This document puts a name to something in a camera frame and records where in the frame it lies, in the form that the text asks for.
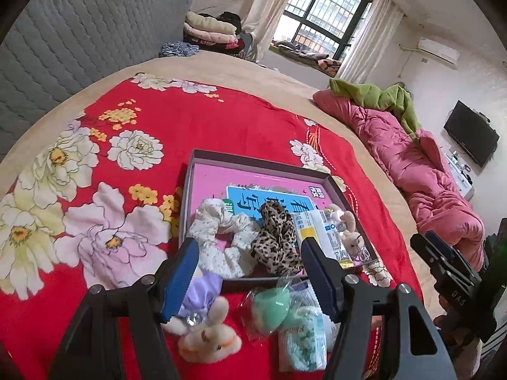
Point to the right white curtain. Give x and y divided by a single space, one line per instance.
380 26

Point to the blue patterned cloth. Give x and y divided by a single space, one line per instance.
178 49

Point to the green blanket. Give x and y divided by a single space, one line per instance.
394 99

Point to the plush bunny with purple bow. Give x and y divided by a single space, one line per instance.
199 324

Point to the plush bunny with pink bow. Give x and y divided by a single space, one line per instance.
350 237

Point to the leopard print scrunchie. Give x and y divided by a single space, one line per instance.
275 245

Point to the clothes on window sill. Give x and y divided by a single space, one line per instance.
296 53

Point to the white floral scrunchie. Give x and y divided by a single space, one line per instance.
224 239

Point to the yellow white wipes pack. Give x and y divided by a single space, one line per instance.
318 224

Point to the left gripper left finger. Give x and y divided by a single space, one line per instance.
173 279

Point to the white curtain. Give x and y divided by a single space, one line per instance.
380 26
261 23

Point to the white blue wipes pack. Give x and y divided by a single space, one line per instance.
305 296

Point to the grey quilted headboard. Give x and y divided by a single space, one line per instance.
56 48

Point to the white air conditioner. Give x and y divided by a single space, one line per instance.
439 50

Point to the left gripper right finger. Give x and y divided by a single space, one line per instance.
326 277

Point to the left white curtain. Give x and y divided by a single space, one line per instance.
261 23

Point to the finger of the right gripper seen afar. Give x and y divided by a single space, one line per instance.
443 253

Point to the red floral blanket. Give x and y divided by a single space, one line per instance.
102 203

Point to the green sponge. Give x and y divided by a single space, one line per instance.
264 310

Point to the window with dark frame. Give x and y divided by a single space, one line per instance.
323 26

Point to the small teal tissue pack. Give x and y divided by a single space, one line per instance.
302 340

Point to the pink quilt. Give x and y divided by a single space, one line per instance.
419 169

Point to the dark shallow cardboard box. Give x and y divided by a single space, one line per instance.
245 180

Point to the folded blankets stack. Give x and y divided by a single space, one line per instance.
220 34

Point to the black wall television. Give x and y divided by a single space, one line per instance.
472 132

